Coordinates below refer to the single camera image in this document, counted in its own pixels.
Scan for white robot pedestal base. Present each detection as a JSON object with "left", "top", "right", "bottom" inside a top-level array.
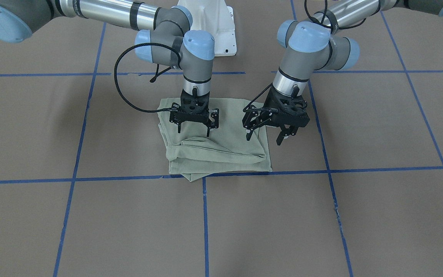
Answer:
[{"left": 178, "top": 0, "right": 237, "bottom": 57}]

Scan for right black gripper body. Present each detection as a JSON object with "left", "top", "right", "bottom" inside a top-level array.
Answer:
[{"left": 179, "top": 90, "right": 210, "bottom": 124}]

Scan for green long-sleeve shirt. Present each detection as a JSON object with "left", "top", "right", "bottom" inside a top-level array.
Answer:
[{"left": 158, "top": 98, "right": 272, "bottom": 181}]

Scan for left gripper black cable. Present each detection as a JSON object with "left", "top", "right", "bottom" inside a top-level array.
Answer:
[{"left": 243, "top": 0, "right": 368, "bottom": 114}]

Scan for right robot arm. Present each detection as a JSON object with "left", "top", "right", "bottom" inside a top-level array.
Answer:
[{"left": 0, "top": 0, "right": 220, "bottom": 136}]

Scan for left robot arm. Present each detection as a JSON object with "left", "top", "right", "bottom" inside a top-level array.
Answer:
[{"left": 242, "top": 0, "right": 443, "bottom": 145}]

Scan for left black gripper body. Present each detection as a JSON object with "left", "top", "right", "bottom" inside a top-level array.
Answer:
[{"left": 258, "top": 87, "right": 310, "bottom": 129}]

